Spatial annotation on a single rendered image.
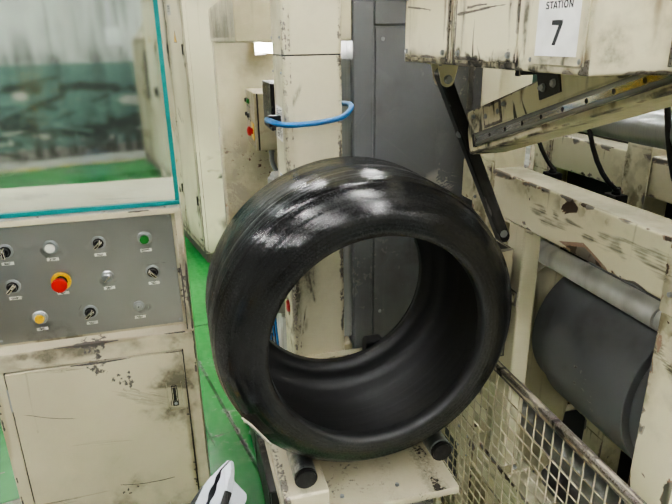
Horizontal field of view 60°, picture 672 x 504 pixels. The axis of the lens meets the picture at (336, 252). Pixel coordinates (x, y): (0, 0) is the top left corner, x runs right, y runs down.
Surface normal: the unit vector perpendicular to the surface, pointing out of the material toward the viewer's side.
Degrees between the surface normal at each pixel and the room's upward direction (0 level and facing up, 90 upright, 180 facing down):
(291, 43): 90
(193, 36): 90
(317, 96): 90
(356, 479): 0
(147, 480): 89
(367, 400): 10
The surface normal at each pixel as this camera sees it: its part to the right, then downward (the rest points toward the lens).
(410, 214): 0.29, 0.15
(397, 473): -0.01, -0.94
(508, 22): -0.97, 0.11
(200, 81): 0.45, 0.30
